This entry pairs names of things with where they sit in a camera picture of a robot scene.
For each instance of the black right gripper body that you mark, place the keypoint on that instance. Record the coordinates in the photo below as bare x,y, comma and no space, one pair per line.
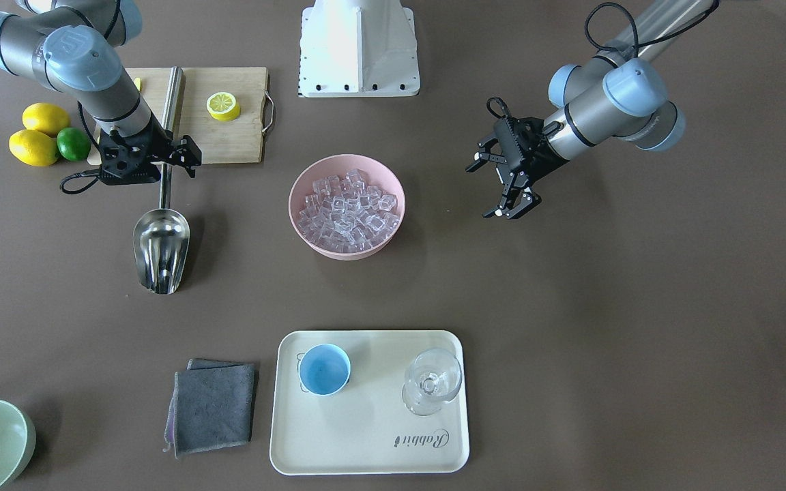
158,140

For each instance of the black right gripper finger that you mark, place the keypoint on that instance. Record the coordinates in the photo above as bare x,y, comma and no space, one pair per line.
187,155

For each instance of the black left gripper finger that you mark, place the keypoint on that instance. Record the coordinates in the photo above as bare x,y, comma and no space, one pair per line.
514,202
484,154

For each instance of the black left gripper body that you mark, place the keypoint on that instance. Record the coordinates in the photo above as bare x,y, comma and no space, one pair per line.
533,157

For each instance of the metal ice scoop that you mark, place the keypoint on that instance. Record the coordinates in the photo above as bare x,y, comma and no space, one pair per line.
160,241

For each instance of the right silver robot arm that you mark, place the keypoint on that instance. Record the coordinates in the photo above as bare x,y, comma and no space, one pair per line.
70,47

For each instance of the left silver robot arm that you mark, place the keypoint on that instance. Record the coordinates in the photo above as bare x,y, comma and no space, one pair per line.
617,94

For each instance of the pink bowl of ice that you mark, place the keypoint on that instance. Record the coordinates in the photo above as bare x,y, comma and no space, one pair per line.
347,207

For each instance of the light blue cup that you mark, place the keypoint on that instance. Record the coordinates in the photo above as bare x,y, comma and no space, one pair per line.
324,369

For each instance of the wooden cutting board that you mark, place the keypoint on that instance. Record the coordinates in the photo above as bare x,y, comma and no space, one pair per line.
235,138

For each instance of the lemon half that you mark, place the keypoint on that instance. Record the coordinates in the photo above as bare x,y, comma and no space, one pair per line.
223,106

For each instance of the green lime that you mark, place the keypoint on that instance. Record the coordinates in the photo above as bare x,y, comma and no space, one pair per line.
73,144

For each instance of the yellow lemon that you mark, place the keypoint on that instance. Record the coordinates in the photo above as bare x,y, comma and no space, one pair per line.
47,118
34,148

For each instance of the clear wine glass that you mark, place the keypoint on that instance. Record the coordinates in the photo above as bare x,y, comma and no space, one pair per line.
434,378

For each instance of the grey folded cloth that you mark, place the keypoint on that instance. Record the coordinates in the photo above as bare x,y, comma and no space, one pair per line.
211,407

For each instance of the cream serving tray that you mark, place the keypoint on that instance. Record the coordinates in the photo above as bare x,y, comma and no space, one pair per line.
365,427

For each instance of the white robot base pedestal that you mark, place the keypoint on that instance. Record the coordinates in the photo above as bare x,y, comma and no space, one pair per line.
358,49

